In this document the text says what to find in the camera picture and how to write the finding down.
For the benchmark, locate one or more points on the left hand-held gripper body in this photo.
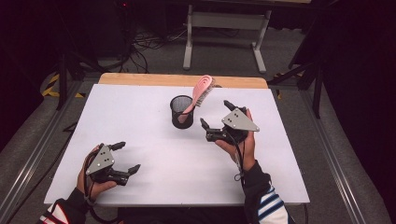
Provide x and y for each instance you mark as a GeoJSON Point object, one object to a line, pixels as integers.
{"type": "Point", "coordinates": [101, 161]}

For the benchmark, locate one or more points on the pink hairbrush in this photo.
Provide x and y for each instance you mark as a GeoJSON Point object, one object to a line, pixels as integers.
{"type": "Point", "coordinates": [200, 90]}

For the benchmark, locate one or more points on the person's left hand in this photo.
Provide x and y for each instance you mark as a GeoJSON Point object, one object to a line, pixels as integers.
{"type": "Point", "coordinates": [98, 188]}

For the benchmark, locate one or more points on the wooden table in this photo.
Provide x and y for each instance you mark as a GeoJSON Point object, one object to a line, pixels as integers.
{"type": "Point", "coordinates": [149, 80]}

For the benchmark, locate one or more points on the person's dark lap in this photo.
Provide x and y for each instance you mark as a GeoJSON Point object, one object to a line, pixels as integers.
{"type": "Point", "coordinates": [180, 216]}

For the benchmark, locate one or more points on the black metal stand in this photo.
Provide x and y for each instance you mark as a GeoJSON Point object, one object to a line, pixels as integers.
{"type": "Point", "coordinates": [317, 90]}
{"type": "Point", "coordinates": [63, 81]}

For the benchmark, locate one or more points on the black mesh pen holder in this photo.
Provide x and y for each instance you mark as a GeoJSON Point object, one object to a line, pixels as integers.
{"type": "Point", "coordinates": [182, 119]}

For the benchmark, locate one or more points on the yellow black hazard tape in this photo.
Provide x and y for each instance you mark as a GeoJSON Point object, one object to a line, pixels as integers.
{"type": "Point", "coordinates": [51, 90]}
{"type": "Point", "coordinates": [278, 93]}

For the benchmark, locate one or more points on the white metal desk frame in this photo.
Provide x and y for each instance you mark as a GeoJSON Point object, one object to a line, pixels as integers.
{"type": "Point", "coordinates": [227, 21]}

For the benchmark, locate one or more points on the aluminium floor rail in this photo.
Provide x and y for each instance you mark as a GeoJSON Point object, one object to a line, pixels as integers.
{"type": "Point", "coordinates": [336, 161]}
{"type": "Point", "coordinates": [34, 161]}

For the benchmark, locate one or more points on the person's right hand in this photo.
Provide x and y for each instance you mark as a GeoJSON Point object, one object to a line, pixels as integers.
{"type": "Point", "coordinates": [246, 152]}

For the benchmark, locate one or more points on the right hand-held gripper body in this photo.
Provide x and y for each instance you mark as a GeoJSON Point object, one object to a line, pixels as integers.
{"type": "Point", "coordinates": [238, 121]}

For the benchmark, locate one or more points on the white board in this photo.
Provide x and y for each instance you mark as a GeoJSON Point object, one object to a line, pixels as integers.
{"type": "Point", "coordinates": [186, 168]}

